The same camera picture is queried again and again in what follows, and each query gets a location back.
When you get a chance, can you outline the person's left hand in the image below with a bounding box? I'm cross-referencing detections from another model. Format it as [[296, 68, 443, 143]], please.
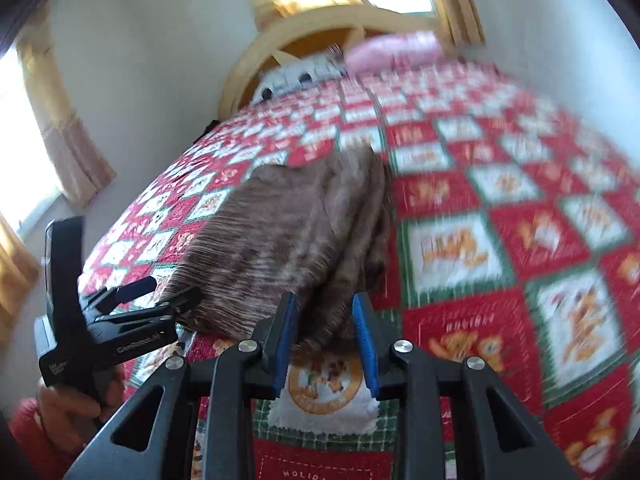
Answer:
[[40, 367, 126, 453]]

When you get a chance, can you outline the red checkered printed quilt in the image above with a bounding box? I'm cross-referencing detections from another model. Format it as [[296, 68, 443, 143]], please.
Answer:
[[77, 57, 640, 480]]

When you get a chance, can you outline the pink pillow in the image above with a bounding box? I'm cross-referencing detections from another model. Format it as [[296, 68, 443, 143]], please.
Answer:
[[345, 30, 443, 75]]

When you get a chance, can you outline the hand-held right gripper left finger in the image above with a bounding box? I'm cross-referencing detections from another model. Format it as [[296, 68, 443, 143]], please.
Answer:
[[64, 292, 299, 480]]

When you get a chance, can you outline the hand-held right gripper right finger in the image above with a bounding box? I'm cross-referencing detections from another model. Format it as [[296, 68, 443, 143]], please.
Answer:
[[351, 292, 576, 480]]

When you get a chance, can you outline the arched yellow wooden headboard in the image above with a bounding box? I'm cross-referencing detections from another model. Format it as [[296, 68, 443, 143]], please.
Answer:
[[217, 5, 441, 121]]

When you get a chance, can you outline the brown knit sweater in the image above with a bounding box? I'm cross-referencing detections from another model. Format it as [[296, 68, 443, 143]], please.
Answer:
[[157, 145, 396, 348]]

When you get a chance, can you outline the grey white patterned pillow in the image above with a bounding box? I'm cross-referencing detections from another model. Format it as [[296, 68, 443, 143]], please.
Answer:
[[252, 52, 348, 106]]

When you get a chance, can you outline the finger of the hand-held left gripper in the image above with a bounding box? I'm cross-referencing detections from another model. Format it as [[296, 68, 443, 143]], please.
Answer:
[[97, 276, 158, 311], [107, 286, 203, 323]]

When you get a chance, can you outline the person's left forearm red sleeve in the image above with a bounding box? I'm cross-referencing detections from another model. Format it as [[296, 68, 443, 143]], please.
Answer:
[[7, 397, 83, 480]]

